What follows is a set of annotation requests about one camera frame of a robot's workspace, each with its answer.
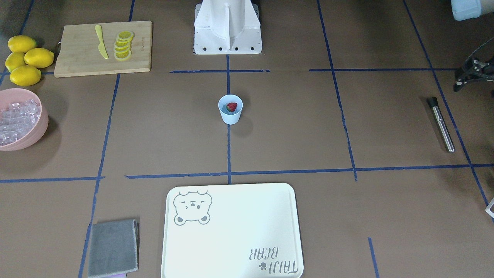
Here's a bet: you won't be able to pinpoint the red strawberry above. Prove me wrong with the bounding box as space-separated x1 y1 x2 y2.
225 102 238 113

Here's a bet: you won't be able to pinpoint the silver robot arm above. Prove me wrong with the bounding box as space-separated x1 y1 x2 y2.
450 0 482 21

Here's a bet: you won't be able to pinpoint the light blue plastic cup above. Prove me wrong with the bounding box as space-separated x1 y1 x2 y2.
218 94 243 125

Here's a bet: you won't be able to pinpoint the pink bowl of ice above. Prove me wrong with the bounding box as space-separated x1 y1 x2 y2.
0 88 48 151

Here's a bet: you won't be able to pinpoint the white cup rack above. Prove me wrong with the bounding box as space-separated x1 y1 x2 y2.
485 198 494 219

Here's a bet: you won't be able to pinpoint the cream bear tray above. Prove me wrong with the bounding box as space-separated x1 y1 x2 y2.
161 183 304 278

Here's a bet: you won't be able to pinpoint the yellow lemon slices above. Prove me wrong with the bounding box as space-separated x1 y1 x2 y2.
113 31 134 61

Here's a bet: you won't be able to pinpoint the yellow plastic knife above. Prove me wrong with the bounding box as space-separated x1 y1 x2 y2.
94 25 109 59

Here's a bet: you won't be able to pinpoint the grey folded cloth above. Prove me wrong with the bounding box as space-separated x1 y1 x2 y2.
88 219 138 278

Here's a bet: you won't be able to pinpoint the wooden cutting board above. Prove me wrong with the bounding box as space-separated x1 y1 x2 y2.
54 21 153 78

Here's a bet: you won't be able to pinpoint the yellow lemon front middle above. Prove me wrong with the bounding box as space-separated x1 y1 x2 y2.
24 48 54 68

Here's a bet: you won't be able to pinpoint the yellow lemon back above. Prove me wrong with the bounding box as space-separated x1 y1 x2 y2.
5 52 26 73

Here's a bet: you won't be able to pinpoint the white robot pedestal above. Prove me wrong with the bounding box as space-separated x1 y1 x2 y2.
193 0 262 55

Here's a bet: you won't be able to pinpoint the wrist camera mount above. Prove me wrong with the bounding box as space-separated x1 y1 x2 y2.
453 58 494 93

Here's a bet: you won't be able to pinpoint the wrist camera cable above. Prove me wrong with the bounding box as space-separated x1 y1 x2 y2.
463 37 494 70

